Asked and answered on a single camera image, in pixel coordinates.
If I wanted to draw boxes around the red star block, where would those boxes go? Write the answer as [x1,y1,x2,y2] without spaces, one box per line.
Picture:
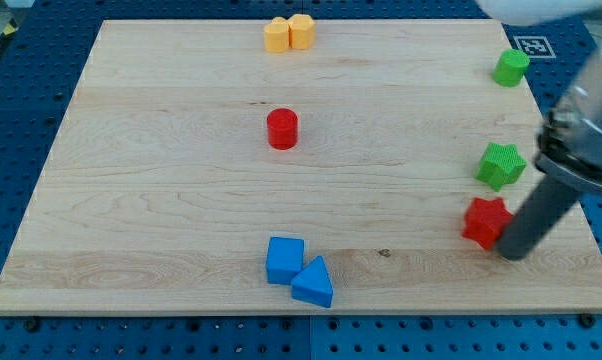
[461,198,514,250]

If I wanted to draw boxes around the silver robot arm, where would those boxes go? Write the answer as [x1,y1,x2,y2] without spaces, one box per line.
[478,0,602,198]

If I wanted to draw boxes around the wooden board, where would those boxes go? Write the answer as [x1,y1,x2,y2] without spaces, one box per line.
[0,19,602,316]

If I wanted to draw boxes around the green star block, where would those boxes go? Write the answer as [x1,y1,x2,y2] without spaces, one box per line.
[476,142,527,191]

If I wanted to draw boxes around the red cylinder block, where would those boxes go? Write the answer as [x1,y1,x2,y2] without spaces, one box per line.
[266,108,298,150]

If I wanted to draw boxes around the blue cube block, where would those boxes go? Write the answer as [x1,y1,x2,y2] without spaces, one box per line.
[265,237,305,285]

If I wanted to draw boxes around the blue triangle block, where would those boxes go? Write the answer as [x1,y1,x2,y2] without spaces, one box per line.
[291,256,334,308]

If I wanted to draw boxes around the yellow heart block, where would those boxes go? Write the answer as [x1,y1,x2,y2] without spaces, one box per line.
[263,17,290,53]

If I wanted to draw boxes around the yellow hexagon block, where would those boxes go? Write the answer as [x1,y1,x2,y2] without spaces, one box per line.
[288,14,316,50]

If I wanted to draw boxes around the green cylinder block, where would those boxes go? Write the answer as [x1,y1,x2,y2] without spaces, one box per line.
[492,49,530,87]

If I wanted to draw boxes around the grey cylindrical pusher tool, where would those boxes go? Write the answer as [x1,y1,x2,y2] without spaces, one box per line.
[495,175,582,261]

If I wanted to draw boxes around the white fiducial marker tag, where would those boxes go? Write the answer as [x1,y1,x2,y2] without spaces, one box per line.
[513,35,556,59]

